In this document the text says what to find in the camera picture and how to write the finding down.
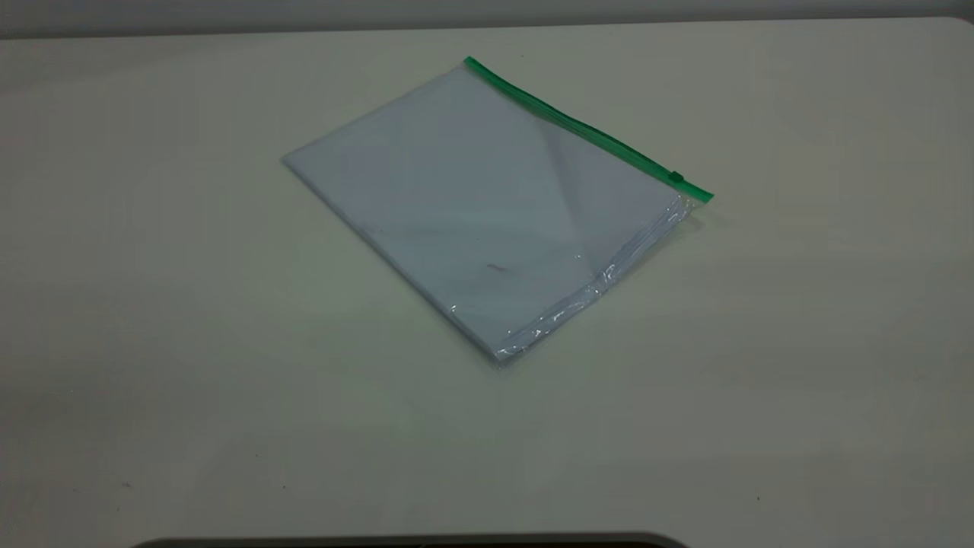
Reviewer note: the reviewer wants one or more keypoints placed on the clear zip bag green strip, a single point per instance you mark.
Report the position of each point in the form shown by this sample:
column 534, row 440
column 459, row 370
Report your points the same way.
column 487, row 190

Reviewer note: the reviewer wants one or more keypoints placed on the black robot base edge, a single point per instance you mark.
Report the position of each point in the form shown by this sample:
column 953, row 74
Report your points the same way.
column 411, row 542

